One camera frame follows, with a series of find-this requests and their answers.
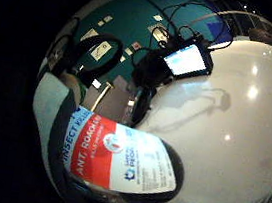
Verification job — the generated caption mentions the spray can red white label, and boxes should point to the spray can red white label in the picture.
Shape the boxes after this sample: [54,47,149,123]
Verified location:
[53,102,193,203]

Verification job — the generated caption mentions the brown cardboard box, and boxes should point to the brown cardboard box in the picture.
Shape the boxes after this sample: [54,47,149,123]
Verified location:
[82,70,141,126]

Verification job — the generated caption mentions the white floor tags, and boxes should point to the white floor tags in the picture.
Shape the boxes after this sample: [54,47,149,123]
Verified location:
[77,4,170,71]

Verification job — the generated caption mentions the black framed tablet screen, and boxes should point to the black framed tablet screen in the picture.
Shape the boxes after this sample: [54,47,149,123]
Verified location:
[159,37,217,84]

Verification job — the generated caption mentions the black strap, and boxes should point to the black strap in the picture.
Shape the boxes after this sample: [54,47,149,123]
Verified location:
[128,84,159,131]

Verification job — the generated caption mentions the black device with cables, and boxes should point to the black device with cables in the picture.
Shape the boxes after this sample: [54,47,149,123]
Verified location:
[128,44,178,94]

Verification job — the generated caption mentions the black cable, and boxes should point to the black cable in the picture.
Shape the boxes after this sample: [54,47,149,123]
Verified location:
[147,0,238,57]

